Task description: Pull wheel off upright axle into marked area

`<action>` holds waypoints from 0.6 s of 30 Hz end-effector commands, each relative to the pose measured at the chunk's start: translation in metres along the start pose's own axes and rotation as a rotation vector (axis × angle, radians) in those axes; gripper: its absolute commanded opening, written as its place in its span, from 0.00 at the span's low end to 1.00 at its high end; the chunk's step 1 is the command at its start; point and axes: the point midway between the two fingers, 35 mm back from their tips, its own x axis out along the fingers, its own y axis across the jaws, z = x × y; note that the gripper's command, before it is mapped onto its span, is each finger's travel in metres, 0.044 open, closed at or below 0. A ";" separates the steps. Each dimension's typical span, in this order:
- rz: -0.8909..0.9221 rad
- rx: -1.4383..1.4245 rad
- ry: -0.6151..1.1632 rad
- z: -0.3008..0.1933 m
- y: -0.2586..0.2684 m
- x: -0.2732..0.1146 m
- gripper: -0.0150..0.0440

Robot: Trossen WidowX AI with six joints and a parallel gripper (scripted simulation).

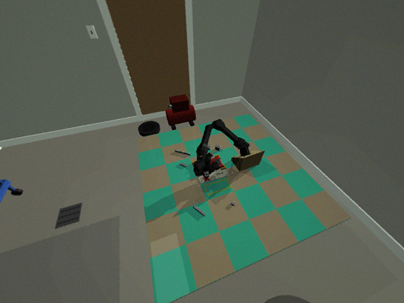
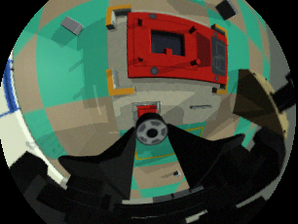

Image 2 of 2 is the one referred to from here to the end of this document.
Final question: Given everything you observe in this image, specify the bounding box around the grey wheel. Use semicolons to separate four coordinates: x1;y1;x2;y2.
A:
134;113;168;146

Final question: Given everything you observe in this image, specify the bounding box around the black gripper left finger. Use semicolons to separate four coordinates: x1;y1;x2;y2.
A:
58;127;136;200

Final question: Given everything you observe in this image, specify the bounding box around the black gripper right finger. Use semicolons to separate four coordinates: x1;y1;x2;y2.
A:
168;123;246;190

